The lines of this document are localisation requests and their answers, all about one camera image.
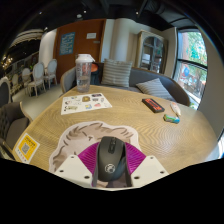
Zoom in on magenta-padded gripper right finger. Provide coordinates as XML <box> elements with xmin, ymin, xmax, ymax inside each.
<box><xmin>124</xmin><ymin>141</ymin><xmax>170</xmax><ymax>188</ymax></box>

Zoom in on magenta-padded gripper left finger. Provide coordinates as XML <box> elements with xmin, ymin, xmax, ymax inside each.
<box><xmin>53</xmin><ymin>141</ymin><xmax>101</xmax><ymax>188</ymax></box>

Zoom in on black computer mouse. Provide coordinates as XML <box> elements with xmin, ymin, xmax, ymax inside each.
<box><xmin>92</xmin><ymin>135</ymin><xmax>132</xmax><ymax>183</ymax></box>

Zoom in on cat-shaped mouse pad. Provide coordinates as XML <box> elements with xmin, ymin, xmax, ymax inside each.
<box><xmin>48</xmin><ymin>120</ymin><xmax>143</xmax><ymax>174</ymax></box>

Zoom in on yellow square sticker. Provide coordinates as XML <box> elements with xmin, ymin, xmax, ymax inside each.
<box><xmin>14</xmin><ymin>132</ymin><xmax>41</xmax><ymax>164</ymax></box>

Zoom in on black box with red print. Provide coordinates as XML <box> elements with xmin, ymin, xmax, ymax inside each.
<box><xmin>141</xmin><ymin>97</ymin><xmax>166</xmax><ymax>114</ymax></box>

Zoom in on white and pink packet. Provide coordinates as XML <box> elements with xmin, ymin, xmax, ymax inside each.
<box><xmin>169</xmin><ymin>101</ymin><xmax>182</xmax><ymax>117</ymax></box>

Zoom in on white sticker sheet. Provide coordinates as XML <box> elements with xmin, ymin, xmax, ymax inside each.
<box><xmin>60</xmin><ymin>92</ymin><xmax>113</xmax><ymax>116</ymax></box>

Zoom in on grey upholstered armchair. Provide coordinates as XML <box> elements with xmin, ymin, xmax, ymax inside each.
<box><xmin>0</xmin><ymin>101</ymin><xmax>33</xmax><ymax>158</ymax></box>

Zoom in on small striped grey pillow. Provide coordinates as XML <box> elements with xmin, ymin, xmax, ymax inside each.
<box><xmin>135</xmin><ymin>77</ymin><xmax>176</xmax><ymax>102</ymax></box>

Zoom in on grey curved sofa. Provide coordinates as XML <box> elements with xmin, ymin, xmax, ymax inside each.
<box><xmin>59</xmin><ymin>62</ymin><xmax>191</xmax><ymax>107</ymax></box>

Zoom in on clear shaker bottle white lid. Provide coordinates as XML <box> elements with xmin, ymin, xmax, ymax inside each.
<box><xmin>74</xmin><ymin>53</ymin><xmax>96</xmax><ymax>94</ymax></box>

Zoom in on black bag with orange top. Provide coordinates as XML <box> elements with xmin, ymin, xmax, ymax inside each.
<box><xmin>89</xmin><ymin>62</ymin><xmax>104</xmax><ymax>86</ymax></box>

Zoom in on group of white chairs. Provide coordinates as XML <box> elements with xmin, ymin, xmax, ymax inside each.
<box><xmin>11</xmin><ymin>59</ymin><xmax>58</xmax><ymax>98</ymax></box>

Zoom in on large striped grey pillow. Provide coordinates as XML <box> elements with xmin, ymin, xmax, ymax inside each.
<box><xmin>100</xmin><ymin>58</ymin><xmax>134</xmax><ymax>88</ymax></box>

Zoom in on black-framed window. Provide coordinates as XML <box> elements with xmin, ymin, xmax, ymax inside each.
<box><xmin>173</xmin><ymin>28</ymin><xmax>209</xmax><ymax>109</ymax></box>

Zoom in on wooden glass-door cabinet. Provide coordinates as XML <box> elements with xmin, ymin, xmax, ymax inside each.
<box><xmin>134</xmin><ymin>29</ymin><xmax>169</xmax><ymax>75</ymax></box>

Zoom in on brown wooden door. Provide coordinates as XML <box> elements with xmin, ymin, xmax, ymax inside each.
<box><xmin>54</xmin><ymin>19</ymin><xmax>107</xmax><ymax>84</ymax></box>

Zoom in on blue poster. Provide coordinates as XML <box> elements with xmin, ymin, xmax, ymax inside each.
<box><xmin>59</xmin><ymin>31</ymin><xmax>76</xmax><ymax>56</ymax></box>

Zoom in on white paper sign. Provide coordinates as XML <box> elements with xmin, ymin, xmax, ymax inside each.
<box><xmin>85</xmin><ymin>32</ymin><xmax>98</xmax><ymax>40</ymax></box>

